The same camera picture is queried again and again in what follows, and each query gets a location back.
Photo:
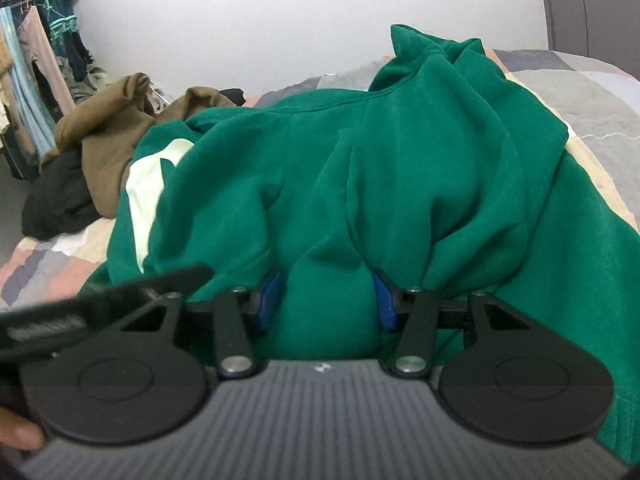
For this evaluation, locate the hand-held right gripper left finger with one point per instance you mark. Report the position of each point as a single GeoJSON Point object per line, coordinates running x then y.
{"type": "Point", "coordinates": [270, 296]}

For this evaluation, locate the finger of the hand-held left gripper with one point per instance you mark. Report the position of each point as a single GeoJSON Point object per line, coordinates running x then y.
{"type": "Point", "coordinates": [185, 280]}

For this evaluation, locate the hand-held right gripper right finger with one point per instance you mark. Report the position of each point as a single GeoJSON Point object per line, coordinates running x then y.
{"type": "Point", "coordinates": [382, 305]}

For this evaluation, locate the green hoodie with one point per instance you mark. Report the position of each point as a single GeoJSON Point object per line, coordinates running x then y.
{"type": "Point", "coordinates": [400, 160]}

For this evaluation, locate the teal clothes hangers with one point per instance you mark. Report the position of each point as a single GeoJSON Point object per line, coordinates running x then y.
{"type": "Point", "coordinates": [60, 22]}

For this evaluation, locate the person's left hand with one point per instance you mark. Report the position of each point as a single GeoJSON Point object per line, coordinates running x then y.
{"type": "Point", "coordinates": [20, 430]}

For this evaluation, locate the black garment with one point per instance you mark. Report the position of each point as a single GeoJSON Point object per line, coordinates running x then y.
{"type": "Point", "coordinates": [55, 200]}

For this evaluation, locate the brown garment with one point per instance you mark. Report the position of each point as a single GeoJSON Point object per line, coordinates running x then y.
{"type": "Point", "coordinates": [105, 150]}

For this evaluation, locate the grey-green crumpled cloth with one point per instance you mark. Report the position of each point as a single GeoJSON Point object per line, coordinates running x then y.
{"type": "Point", "coordinates": [85, 80]}

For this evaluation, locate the light blue hanging garment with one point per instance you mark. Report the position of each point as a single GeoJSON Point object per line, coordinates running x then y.
{"type": "Point", "coordinates": [22, 85]}

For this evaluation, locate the dark hanging garment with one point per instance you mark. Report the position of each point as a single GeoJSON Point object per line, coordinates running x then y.
{"type": "Point", "coordinates": [77, 55]}

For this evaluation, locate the beige pink hanging pants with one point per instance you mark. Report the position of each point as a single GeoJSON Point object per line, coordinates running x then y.
{"type": "Point", "coordinates": [42, 55]}

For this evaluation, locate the tan hanging garment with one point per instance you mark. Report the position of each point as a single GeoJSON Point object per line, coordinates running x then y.
{"type": "Point", "coordinates": [4, 55]}

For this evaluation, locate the checked bedspread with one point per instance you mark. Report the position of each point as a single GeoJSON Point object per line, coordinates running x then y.
{"type": "Point", "coordinates": [590, 90]}

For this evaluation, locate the grey door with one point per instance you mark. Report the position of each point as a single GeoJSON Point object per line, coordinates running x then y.
{"type": "Point", "coordinates": [565, 0]}

